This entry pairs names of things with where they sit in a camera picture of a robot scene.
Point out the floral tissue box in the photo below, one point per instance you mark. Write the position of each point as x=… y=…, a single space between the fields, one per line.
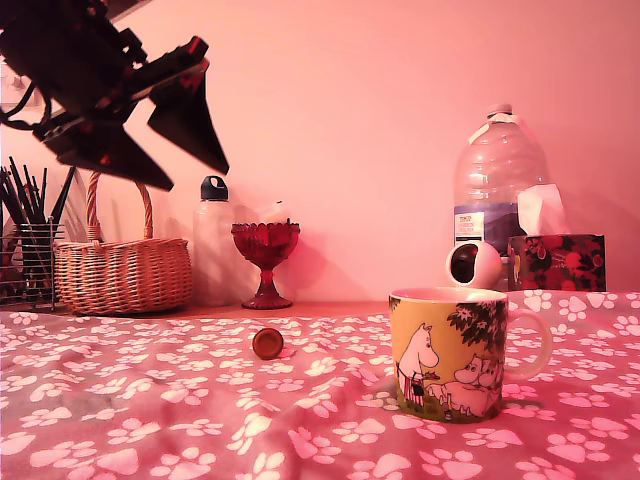
x=560 y=265

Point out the red glass goblet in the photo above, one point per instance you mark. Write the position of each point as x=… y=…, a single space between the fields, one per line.
x=265 y=245

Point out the large clear water bottle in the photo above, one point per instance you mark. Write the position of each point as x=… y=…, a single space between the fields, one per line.
x=500 y=165

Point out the small white round camera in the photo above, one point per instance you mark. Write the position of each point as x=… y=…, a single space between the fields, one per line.
x=485 y=265

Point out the white bottle with black cap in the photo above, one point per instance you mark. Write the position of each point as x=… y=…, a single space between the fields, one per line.
x=212 y=250

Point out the white tissue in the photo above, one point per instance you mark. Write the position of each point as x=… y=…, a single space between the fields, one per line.
x=540 y=210

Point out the white wall switch plate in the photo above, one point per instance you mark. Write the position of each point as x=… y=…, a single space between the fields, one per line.
x=12 y=87

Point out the paw print cloth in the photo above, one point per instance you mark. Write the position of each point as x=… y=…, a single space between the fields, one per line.
x=200 y=425

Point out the black chopstick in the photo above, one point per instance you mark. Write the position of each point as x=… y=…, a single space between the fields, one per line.
x=61 y=195
x=20 y=190
x=10 y=200
x=42 y=195

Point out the brown coffee capsule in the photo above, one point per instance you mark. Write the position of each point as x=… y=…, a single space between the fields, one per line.
x=267 y=344

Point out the cartoon print mug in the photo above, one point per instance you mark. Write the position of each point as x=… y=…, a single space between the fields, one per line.
x=450 y=350

